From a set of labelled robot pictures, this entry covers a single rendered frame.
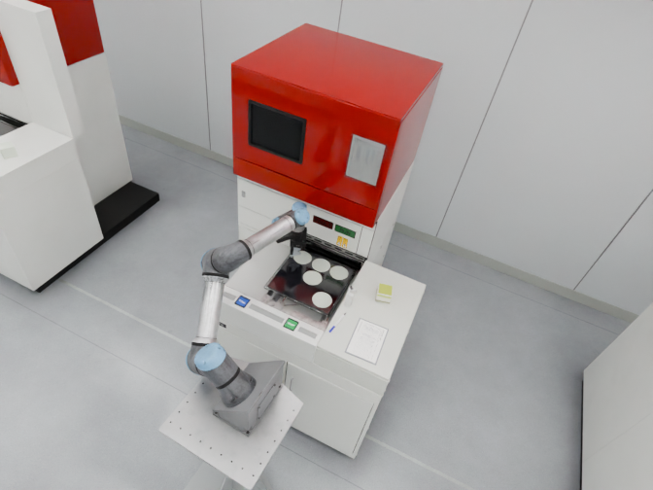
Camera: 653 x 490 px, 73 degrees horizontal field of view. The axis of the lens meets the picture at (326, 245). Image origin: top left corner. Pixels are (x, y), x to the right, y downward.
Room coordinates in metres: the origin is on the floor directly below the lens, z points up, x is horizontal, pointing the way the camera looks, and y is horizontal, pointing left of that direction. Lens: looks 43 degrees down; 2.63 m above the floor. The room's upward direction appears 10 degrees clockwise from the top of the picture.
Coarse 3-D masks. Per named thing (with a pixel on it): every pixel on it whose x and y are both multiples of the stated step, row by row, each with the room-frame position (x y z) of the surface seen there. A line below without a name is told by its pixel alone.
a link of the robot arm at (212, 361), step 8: (208, 344) 0.96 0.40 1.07; (216, 344) 0.94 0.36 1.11; (200, 352) 0.92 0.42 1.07; (208, 352) 0.90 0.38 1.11; (216, 352) 0.90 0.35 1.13; (224, 352) 0.92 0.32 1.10; (200, 360) 0.87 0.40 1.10; (208, 360) 0.86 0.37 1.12; (216, 360) 0.87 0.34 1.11; (224, 360) 0.89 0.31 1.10; (232, 360) 0.92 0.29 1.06; (200, 368) 0.85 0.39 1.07; (208, 368) 0.84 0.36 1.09; (216, 368) 0.85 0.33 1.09; (224, 368) 0.86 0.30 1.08; (232, 368) 0.88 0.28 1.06; (208, 376) 0.83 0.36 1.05; (216, 376) 0.83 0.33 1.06; (224, 376) 0.84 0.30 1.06; (216, 384) 0.82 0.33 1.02
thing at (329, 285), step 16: (320, 256) 1.74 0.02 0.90; (288, 272) 1.57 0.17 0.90; (304, 272) 1.59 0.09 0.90; (320, 272) 1.61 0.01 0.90; (352, 272) 1.65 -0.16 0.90; (272, 288) 1.45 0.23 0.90; (288, 288) 1.47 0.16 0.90; (304, 288) 1.49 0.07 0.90; (320, 288) 1.50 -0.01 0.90; (336, 288) 1.52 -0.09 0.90
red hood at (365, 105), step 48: (288, 48) 2.20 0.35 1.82; (336, 48) 2.31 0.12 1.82; (384, 48) 2.43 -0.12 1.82; (240, 96) 1.89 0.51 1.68; (288, 96) 1.82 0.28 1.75; (336, 96) 1.76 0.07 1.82; (384, 96) 1.84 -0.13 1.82; (432, 96) 2.33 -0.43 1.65; (240, 144) 1.89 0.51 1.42; (288, 144) 1.82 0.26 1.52; (336, 144) 1.74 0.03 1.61; (384, 144) 1.67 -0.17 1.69; (288, 192) 1.80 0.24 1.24; (336, 192) 1.73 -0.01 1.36; (384, 192) 1.71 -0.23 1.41
